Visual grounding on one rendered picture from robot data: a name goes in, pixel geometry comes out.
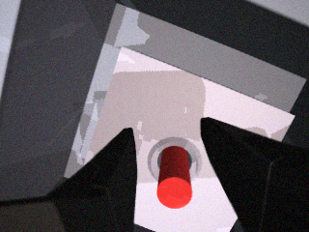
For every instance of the white flat plate with hole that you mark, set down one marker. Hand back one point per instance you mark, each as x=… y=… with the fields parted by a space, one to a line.
x=164 y=105

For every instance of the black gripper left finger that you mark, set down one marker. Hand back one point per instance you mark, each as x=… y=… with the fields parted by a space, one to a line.
x=99 y=197

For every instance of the red peg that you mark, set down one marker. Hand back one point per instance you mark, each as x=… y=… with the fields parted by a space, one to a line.
x=174 y=189

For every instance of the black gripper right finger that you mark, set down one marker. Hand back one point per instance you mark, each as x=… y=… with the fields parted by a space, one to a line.
x=266 y=180

